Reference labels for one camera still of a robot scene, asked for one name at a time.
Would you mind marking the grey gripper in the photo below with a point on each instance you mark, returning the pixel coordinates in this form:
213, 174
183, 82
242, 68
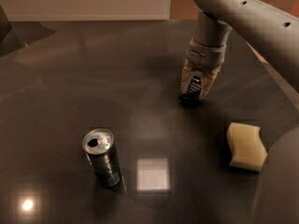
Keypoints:
204, 55

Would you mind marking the black rxbar chocolate wrapper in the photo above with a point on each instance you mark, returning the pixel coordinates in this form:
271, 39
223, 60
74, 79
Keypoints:
190, 91

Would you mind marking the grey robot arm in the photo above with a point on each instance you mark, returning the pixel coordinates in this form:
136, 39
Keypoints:
274, 34

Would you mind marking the yellow curved sponge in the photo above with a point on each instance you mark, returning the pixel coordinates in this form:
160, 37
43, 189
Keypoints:
247, 149

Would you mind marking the dark slim drink can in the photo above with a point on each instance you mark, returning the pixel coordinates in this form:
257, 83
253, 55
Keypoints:
99, 147

